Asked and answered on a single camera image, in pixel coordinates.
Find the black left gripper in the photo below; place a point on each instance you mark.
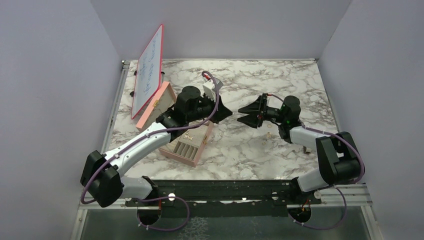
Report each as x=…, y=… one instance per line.
x=222, y=113

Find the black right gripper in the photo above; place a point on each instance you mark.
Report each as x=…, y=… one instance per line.
x=253, y=109

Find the pink jewelry box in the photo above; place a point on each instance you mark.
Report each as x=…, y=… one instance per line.
x=180, y=149

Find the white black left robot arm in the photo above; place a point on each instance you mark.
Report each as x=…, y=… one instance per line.
x=103, y=174

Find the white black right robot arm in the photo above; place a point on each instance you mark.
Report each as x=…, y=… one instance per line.
x=339, y=161

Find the crystal drop earring upper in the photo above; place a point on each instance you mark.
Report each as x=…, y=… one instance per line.
x=188, y=136

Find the pink framed whiteboard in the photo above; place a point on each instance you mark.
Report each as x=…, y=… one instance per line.
x=148, y=72

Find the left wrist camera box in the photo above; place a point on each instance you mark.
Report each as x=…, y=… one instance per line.
x=209, y=87

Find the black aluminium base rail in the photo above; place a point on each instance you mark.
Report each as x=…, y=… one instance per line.
x=243, y=198

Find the black wire whiteboard stand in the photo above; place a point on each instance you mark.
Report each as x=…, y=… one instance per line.
x=162, y=74

